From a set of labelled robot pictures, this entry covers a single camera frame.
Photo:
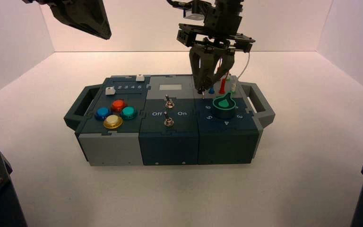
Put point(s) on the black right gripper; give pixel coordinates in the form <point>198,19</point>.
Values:
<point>222,25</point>

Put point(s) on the blue round push button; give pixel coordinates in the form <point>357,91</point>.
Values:
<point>103,113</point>

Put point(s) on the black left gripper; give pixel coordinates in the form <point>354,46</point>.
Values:
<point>37,1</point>

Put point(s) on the green round push button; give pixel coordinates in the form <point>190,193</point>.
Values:
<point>129,112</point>

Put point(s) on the teal and grey task box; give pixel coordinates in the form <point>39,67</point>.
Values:
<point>169,147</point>

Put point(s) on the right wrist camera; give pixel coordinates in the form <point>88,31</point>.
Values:
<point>195,9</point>

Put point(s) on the white slider cap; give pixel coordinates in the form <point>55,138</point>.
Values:
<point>140,77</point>
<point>110,91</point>

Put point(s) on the grey display panel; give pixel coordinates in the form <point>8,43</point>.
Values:
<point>170,87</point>

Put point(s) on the metal toggle switch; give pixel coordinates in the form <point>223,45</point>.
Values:
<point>168,120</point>
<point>169,102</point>

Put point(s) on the green-topped rotary knob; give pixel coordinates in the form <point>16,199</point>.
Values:
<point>223,108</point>

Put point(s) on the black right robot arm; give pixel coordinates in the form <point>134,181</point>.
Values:
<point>228,3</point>

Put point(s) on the red round push button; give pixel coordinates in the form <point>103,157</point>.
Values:
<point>118,105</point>

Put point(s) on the yellow round push button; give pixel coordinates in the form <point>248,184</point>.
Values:
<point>113,121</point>

